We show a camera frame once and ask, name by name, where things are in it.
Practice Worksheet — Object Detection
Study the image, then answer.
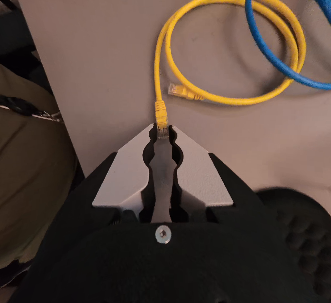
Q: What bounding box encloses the yellow ethernet cable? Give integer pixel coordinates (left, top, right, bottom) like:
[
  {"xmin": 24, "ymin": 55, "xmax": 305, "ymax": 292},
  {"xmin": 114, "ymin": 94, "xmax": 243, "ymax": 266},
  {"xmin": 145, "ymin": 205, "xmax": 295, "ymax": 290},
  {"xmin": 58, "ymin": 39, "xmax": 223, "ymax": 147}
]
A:
[{"xmin": 154, "ymin": 0, "xmax": 307, "ymax": 139}]

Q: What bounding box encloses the person's olive clothing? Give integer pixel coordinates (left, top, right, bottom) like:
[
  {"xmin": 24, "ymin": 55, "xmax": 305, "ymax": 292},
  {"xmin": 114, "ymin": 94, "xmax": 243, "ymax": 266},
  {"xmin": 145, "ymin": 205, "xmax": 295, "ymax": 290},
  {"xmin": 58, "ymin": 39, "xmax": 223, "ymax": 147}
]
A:
[{"xmin": 0, "ymin": 63, "xmax": 78, "ymax": 270}]

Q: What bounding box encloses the black strap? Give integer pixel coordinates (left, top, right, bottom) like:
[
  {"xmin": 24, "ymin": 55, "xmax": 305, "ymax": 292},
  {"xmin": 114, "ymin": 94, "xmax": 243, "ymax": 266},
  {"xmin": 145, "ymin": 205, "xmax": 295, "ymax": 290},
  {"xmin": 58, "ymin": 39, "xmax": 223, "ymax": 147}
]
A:
[{"xmin": 0, "ymin": 95, "xmax": 63, "ymax": 123}]

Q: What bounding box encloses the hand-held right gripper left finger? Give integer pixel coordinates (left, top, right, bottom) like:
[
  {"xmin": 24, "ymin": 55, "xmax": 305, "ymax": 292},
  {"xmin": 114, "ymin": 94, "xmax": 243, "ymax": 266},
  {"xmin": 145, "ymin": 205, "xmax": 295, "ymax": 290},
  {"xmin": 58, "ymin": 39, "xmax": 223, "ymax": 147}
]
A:
[{"xmin": 92, "ymin": 123, "xmax": 159, "ymax": 219}]

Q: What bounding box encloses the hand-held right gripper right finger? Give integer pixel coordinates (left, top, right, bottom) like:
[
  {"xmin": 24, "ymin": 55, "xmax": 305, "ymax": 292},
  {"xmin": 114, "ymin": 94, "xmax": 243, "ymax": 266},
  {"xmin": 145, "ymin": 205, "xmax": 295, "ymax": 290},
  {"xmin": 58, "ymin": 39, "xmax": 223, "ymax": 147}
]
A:
[{"xmin": 169, "ymin": 125, "xmax": 234, "ymax": 221}]

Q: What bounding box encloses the blue ethernet cable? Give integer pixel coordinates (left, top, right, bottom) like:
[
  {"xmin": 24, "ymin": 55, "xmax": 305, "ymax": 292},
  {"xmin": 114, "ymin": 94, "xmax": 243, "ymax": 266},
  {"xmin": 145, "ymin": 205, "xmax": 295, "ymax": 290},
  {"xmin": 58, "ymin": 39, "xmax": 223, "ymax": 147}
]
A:
[{"xmin": 245, "ymin": 0, "xmax": 331, "ymax": 90}]

